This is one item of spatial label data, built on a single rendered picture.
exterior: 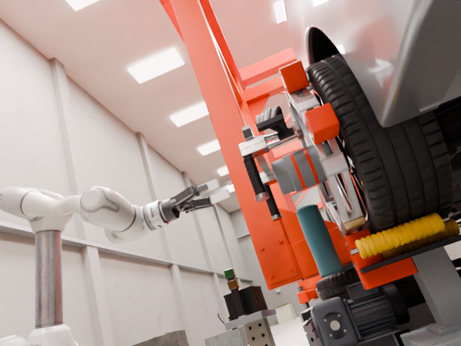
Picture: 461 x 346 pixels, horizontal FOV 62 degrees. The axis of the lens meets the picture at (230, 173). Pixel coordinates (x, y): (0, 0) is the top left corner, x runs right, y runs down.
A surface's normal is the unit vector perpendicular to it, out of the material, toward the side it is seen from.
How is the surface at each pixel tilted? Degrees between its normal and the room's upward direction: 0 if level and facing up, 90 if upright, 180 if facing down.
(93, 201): 86
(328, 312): 90
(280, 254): 90
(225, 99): 90
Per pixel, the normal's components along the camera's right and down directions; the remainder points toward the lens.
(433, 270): -0.25, -0.29
